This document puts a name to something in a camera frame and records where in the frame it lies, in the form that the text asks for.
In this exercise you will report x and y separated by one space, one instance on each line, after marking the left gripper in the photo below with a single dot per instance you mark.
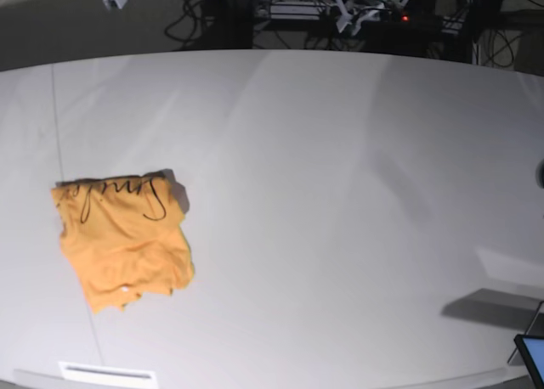
368 11

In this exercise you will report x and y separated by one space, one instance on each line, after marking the yellow T-shirt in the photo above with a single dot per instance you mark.
123 237

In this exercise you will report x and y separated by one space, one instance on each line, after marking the white label on table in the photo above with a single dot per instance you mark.
65 366

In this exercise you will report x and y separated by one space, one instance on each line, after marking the tablet screen on stand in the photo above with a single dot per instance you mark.
528 351

